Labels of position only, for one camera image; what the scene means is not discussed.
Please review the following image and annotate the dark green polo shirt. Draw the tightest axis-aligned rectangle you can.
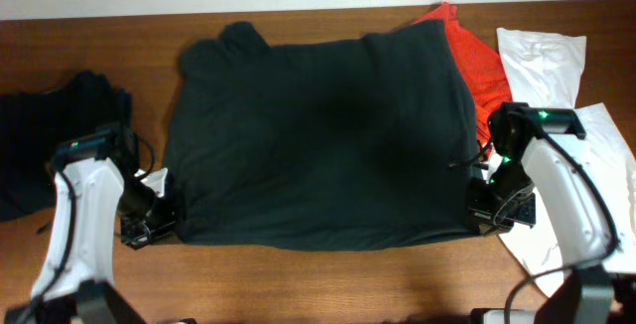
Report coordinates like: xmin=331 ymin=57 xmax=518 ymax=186
xmin=163 ymin=21 xmax=478 ymax=251

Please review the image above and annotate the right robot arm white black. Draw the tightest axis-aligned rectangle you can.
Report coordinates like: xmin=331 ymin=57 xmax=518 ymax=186
xmin=467 ymin=102 xmax=635 ymax=324

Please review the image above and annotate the orange red shirt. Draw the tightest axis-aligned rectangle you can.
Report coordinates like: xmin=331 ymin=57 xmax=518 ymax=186
xmin=414 ymin=3 xmax=513 ymax=145

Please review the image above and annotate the black folded clothes pile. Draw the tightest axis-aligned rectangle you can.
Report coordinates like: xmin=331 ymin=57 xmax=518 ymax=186
xmin=1 ymin=71 xmax=132 ymax=222

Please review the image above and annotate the white shirt green logo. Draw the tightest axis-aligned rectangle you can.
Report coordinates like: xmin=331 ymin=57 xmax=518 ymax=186
xmin=497 ymin=28 xmax=635 ymax=296

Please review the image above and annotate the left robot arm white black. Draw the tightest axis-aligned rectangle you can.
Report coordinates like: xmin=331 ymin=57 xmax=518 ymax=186
xmin=5 ymin=123 xmax=176 ymax=323

